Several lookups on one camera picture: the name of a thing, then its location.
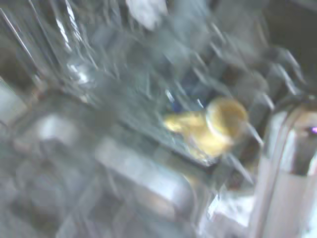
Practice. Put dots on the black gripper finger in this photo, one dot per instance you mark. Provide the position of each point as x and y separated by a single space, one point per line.
287 173

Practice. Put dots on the yellow round object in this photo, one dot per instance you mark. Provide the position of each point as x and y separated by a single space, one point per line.
218 124

